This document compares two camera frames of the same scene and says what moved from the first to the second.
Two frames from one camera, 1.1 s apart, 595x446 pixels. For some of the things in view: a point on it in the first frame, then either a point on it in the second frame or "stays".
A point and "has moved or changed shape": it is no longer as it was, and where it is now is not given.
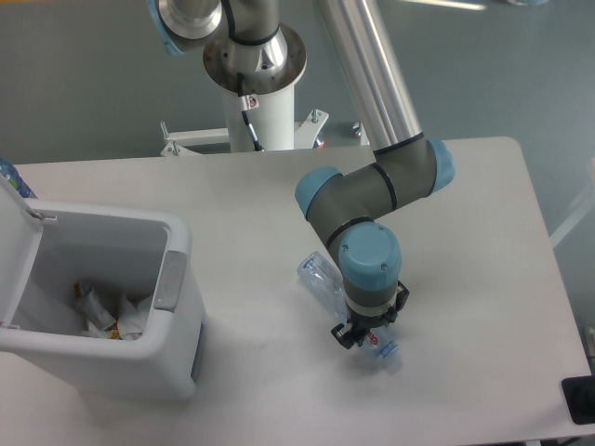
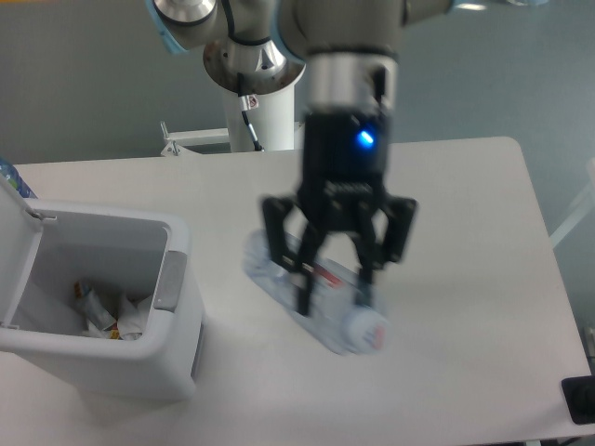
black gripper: x=354 y=333 -> x=345 y=174
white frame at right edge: x=586 y=207 stays
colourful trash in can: x=129 y=323 stays
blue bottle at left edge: x=10 y=173 stays
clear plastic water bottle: x=325 y=277 has moved or changed shape
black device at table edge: x=579 y=396 stays
